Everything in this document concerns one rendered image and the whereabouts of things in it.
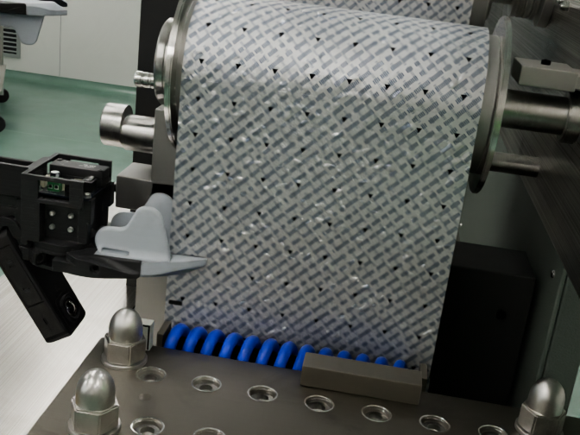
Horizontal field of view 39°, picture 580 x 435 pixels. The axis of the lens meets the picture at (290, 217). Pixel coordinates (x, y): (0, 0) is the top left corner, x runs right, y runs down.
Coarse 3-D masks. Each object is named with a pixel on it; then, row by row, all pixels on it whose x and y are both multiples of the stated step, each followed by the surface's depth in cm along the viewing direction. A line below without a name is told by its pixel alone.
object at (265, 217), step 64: (192, 192) 68; (256, 192) 67; (320, 192) 67; (384, 192) 66; (448, 192) 65; (256, 256) 69; (320, 256) 68; (384, 256) 68; (448, 256) 67; (192, 320) 72; (256, 320) 71; (320, 320) 70; (384, 320) 70
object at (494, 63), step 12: (192, 12) 67; (492, 36) 66; (180, 48) 65; (492, 48) 65; (180, 60) 65; (492, 60) 64; (180, 72) 66; (492, 72) 64; (492, 84) 63; (492, 96) 63; (492, 108) 63; (480, 120) 64; (480, 132) 64; (480, 144) 65; (480, 156) 66
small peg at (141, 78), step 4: (136, 72) 72; (140, 72) 72; (144, 72) 72; (148, 72) 72; (136, 76) 72; (140, 76) 72; (144, 76) 72; (148, 76) 72; (152, 76) 72; (136, 80) 72; (140, 80) 72; (144, 80) 72; (148, 80) 72; (152, 80) 72; (136, 84) 72; (140, 84) 72; (144, 84) 72; (148, 84) 72; (152, 84) 72; (152, 88) 73
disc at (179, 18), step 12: (180, 0) 65; (192, 0) 67; (180, 12) 64; (180, 24) 65; (180, 36) 65; (168, 48) 64; (168, 60) 64; (168, 72) 64; (168, 84) 64; (168, 96) 65; (168, 108) 66; (168, 120) 66; (168, 132) 67
